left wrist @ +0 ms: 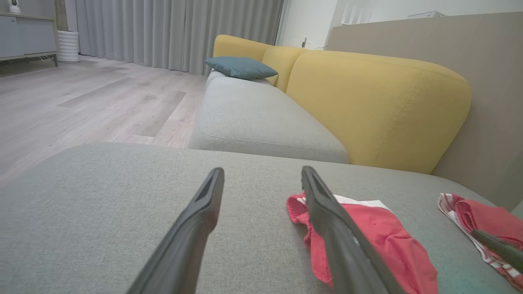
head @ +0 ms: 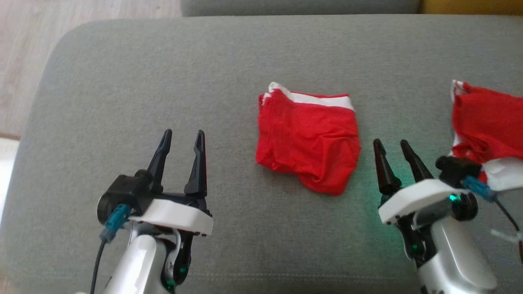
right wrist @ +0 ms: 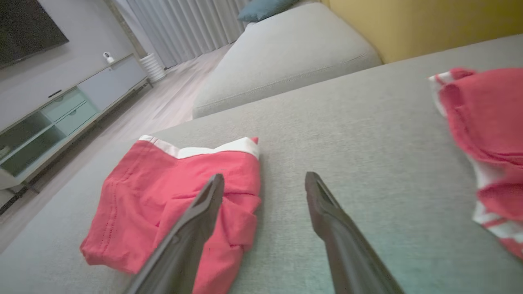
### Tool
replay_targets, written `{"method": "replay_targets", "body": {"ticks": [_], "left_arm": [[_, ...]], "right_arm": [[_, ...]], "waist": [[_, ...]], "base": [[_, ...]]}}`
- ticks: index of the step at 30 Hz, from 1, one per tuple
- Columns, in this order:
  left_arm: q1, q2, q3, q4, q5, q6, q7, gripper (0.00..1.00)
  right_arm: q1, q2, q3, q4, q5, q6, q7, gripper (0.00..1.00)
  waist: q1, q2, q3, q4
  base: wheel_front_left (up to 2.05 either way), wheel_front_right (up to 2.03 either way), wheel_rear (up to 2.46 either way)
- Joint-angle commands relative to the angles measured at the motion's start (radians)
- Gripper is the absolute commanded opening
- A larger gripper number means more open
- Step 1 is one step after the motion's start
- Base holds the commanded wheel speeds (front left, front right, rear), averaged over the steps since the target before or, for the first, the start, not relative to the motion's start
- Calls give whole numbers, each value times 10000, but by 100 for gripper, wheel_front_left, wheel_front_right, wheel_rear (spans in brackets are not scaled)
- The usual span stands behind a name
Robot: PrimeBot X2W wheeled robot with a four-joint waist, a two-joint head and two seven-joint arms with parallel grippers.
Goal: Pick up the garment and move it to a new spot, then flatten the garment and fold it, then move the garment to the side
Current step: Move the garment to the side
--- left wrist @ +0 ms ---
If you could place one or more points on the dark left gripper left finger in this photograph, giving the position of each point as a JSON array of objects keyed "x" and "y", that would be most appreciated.
[{"x": 184, "y": 249}]

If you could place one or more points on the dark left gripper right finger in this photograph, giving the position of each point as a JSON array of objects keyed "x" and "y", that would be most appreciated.
[{"x": 343, "y": 249}]

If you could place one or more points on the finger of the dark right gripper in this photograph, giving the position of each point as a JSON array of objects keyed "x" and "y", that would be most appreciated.
[{"x": 502, "y": 251}]

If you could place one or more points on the red white basketball jersey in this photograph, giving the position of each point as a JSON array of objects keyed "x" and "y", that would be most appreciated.
[{"x": 490, "y": 216}]

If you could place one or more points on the red shorts with white stripe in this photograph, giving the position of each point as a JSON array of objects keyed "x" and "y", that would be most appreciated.
[{"x": 388, "y": 241}]

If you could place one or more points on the wide yellow sofa backrest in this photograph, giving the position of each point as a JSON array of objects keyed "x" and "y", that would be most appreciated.
[{"x": 380, "y": 106}]

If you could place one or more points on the grey sofa seat cushion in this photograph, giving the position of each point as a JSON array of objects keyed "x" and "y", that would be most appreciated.
[{"x": 253, "y": 118}]

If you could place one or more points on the teal throw pillow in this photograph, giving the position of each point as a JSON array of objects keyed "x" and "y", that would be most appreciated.
[{"x": 241, "y": 67}]

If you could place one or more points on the narrow yellow sofa backrest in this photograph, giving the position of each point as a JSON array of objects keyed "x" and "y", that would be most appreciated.
[{"x": 245, "y": 47}]

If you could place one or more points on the grey pleated curtain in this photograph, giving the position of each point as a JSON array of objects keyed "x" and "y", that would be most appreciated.
[{"x": 175, "y": 32}]

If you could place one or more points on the white ribbed cylinder appliance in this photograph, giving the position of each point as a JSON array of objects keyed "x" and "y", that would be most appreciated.
[{"x": 68, "y": 47}]

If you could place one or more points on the low grey sideboard cabinet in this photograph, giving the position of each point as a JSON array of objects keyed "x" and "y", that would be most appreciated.
[{"x": 28, "y": 36}]

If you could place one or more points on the white wall socket with plug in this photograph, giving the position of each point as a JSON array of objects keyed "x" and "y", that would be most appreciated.
[{"x": 305, "y": 41}]

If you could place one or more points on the small white camera device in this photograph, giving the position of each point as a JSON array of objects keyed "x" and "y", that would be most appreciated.
[{"x": 14, "y": 6}]

